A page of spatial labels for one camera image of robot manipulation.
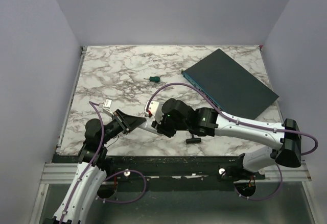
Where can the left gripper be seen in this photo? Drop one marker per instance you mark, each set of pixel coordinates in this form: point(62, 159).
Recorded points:
point(127, 122)

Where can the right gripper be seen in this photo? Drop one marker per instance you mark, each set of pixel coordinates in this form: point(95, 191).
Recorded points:
point(161, 129)

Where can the white remote control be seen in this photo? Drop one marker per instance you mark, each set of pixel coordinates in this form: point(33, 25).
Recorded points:
point(147, 126)

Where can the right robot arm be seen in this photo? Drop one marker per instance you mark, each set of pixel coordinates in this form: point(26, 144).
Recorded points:
point(281, 141)

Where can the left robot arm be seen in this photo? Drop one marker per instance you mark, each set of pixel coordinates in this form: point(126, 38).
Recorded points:
point(90, 173)

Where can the black hammer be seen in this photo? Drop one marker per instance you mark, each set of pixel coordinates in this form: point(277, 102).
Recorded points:
point(194, 139)

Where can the green stubby screwdriver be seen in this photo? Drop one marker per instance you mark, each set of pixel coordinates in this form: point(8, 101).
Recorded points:
point(154, 79)

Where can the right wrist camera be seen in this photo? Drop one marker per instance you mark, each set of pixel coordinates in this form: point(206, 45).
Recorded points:
point(153, 110)

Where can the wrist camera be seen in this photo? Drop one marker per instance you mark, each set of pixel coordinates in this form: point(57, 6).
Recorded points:
point(105, 106)
point(153, 110)

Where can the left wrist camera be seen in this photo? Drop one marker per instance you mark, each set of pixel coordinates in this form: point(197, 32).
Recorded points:
point(105, 106)

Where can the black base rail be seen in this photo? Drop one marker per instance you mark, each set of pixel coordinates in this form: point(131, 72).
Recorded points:
point(175, 173)

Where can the dark network switch box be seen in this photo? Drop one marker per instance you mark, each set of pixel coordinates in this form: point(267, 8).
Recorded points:
point(230, 86)

